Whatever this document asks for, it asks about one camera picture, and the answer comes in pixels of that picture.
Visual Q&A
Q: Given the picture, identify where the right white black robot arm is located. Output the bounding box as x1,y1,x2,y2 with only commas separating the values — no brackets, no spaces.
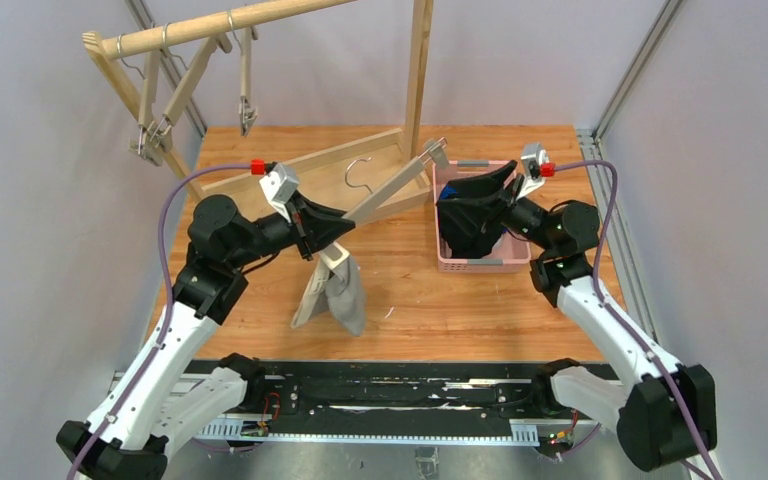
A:
435,160,720,479

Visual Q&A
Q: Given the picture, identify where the wooden clip hanger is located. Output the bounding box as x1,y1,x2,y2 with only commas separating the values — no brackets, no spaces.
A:
148,33,232,150

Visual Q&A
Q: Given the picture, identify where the aluminium frame post left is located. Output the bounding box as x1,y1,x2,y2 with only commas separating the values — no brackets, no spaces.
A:
124,0,207,138

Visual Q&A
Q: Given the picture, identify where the wooden hanger with grey underwear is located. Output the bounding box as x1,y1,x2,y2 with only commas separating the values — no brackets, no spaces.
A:
319,137,449,271

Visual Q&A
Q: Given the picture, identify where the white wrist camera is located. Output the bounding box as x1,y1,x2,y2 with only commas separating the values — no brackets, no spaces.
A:
515,142,550,200
259,162,300,222

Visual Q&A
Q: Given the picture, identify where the aluminium frame post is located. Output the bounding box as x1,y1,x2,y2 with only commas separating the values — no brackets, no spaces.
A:
124,0,207,138
576,0,685,338

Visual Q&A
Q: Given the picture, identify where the wooden clothes rack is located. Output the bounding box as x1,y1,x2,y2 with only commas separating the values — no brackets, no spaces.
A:
82,1,433,223

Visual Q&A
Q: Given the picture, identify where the blue white underwear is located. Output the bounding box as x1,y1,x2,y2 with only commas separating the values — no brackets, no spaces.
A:
438,184,458,201

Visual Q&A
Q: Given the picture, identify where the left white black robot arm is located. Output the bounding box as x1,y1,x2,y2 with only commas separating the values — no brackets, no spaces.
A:
56,192,356,479

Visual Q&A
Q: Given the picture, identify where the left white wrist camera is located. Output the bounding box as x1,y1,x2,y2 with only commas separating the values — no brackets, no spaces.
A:
259,162,300,222

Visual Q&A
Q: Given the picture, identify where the aluminium frame post right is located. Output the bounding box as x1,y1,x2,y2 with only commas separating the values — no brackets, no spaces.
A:
576,0,685,338

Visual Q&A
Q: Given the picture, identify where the grey underwear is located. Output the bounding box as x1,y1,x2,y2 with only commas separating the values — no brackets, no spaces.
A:
290,256,367,336

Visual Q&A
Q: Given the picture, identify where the pink plastic basket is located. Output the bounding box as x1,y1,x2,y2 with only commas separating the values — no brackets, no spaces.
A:
432,160,531,274

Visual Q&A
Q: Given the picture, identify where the empty wooden hanger left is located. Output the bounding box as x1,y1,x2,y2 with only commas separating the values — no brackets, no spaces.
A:
120,50,163,166

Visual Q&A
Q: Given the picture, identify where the black underwear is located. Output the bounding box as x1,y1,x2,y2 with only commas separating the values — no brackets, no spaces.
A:
438,198,508,261

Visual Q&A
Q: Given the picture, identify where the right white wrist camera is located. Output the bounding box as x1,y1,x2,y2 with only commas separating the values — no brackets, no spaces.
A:
515,142,550,200

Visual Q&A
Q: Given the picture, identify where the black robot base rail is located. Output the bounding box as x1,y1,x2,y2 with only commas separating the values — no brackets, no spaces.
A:
138,359,620,439

